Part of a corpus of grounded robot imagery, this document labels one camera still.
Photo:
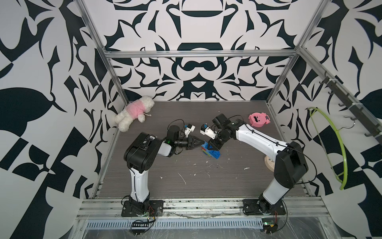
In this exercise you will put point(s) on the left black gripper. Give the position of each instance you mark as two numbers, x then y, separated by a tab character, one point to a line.
189	142

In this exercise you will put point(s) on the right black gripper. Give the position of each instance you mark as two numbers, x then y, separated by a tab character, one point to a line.
214	146

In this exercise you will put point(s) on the light blue long lego brick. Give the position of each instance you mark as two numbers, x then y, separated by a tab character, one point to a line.
213	153

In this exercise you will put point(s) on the dark blue long lego brick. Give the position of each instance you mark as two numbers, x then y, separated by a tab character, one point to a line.
205	147

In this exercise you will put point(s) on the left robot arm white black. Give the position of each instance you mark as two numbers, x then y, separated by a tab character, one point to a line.
141	154

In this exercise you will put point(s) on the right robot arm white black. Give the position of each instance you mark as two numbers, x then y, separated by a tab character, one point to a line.
289	161

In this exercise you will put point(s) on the pink pig alarm clock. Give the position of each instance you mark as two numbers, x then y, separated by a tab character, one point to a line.
258	119

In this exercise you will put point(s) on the beige round clock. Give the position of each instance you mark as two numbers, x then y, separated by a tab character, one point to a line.
269	163

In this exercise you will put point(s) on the white plush toy pink shirt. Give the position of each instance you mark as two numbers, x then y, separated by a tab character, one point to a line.
137	110

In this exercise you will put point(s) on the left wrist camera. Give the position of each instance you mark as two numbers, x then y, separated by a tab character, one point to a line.
188	129

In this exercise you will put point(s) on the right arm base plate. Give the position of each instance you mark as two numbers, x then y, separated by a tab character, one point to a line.
262	207

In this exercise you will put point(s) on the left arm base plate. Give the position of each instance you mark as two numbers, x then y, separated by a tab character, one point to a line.
132	208

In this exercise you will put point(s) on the white vented cable duct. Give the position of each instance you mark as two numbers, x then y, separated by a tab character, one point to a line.
205	223

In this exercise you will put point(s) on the black wall hook rack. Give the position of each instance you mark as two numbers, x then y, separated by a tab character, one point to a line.
359	110

